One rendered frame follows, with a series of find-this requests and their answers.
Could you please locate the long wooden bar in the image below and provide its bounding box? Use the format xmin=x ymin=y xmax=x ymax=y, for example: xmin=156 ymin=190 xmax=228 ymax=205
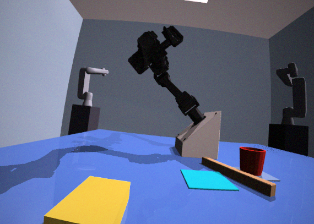
xmin=201 ymin=157 xmax=276 ymax=197

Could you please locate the yellow flat block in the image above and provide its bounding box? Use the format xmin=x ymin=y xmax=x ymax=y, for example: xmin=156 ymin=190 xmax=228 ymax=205
xmin=44 ymin=176 xmax=131 ymax=224

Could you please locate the red cup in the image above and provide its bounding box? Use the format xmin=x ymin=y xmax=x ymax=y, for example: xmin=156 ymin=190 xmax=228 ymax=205
xmin=239 ymin=147 xmax=266 ymax=176

